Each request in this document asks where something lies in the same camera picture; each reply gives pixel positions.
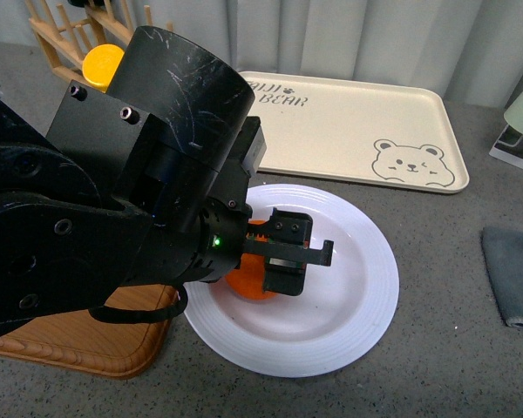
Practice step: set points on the wooden dish rack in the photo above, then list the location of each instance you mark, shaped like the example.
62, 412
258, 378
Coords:
66, 41

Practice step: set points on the grey folded cloth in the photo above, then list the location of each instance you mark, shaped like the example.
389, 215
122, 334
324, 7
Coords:
503, 251

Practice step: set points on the yellow plastic cup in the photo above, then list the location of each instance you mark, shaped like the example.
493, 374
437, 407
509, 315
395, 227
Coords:
100, 65

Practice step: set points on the beige bear tray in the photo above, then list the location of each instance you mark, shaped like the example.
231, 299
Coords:
376, 134

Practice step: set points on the wooden cutting board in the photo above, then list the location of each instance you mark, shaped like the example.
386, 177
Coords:
78, 342

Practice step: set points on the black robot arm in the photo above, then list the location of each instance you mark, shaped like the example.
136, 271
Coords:
136, 190

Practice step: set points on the orange fruit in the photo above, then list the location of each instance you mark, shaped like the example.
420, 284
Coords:
247, 279

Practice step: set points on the white round plate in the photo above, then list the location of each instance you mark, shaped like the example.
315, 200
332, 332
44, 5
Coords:
342, 313

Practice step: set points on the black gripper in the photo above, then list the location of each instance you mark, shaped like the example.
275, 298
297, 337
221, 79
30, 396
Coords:
226, 233

